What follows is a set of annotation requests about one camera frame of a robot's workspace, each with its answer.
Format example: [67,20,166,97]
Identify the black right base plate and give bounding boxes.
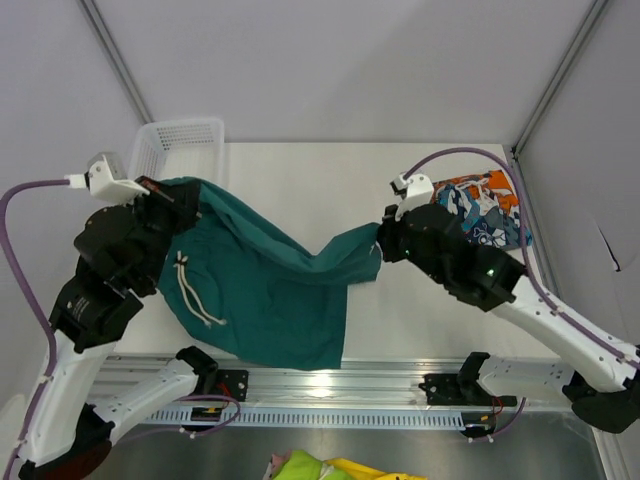
[418,372,495,407]

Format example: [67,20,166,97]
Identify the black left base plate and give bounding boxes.
[204,369,249,402]

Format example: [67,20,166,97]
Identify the white plastic basket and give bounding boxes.
[128,117,228,186]

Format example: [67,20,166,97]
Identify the yellow cloth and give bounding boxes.
[327,458,402,480]

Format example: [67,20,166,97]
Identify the aluminium frame post left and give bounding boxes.
[76,0,154,125]

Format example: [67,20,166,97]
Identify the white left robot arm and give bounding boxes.
[14,177,218,479]

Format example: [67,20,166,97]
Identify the lime green cloth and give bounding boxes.
[266,450,331,480]

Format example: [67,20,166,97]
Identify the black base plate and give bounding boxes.
[204,369,249,402]
[418,372,495,407]

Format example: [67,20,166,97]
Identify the green shorts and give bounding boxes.
[157,177,382,371]

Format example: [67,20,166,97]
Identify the aluminium mounting rail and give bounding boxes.
[92,352,581,414]

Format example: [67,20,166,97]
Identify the aluminium frame post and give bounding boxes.
[76,0,154,125]
[511,0,613,159]

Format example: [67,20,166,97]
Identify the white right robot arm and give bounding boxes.
[377,204,639,434]

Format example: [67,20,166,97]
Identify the aluminium frame post right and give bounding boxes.
[511,0,613,159]

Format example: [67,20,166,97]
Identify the white slotted cable duct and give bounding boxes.
[145,405,465,431]

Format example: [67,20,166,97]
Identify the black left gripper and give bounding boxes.
[118,175,201,290]

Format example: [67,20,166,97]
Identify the colourful patterned shorts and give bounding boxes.
[433,170,521,251]

